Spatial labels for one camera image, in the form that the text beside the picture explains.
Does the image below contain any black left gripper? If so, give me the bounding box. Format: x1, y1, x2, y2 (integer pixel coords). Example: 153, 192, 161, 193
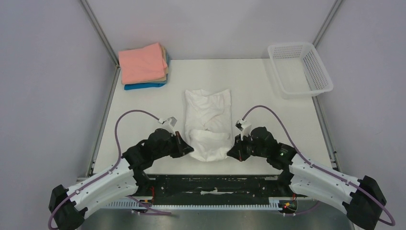
153, 131, 194, 160

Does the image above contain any white t shirt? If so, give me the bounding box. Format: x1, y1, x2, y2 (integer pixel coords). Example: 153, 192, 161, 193
184, 89, 233, 162

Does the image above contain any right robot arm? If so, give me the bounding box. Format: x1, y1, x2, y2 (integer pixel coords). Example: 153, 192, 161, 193
227, 127, 386, 230

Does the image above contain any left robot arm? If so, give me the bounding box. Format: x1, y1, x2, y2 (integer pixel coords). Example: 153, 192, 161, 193
48, 128, 194, 230

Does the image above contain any blue folded t shirt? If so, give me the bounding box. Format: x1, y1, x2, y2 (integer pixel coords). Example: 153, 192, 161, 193
124, 52, 171, 91

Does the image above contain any pink folded t shirt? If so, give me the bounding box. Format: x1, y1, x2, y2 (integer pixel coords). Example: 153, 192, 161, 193
118, 42, 168, 85

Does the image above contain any white plastic basket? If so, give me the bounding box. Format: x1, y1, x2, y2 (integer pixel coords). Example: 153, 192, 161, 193
268, 42, 334, 99

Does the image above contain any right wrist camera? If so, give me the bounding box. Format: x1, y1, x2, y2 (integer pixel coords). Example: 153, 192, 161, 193
235, 119, 252, 140

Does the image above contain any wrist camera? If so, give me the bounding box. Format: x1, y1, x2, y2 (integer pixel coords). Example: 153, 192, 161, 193
158, 117, 177, 135
235, 119, 252, 140

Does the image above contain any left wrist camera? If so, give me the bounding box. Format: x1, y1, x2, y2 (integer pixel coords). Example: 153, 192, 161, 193
158, 117, 177, 135

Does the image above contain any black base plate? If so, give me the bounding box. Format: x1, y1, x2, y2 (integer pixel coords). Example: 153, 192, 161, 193
134, 174, 293, 205

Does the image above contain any white cable duct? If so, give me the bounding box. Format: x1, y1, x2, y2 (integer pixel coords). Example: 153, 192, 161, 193
103, 198, 282, 211

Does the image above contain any aluminium frame rail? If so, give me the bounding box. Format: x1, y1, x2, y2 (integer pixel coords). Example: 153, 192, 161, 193
62, 176, 370, 230

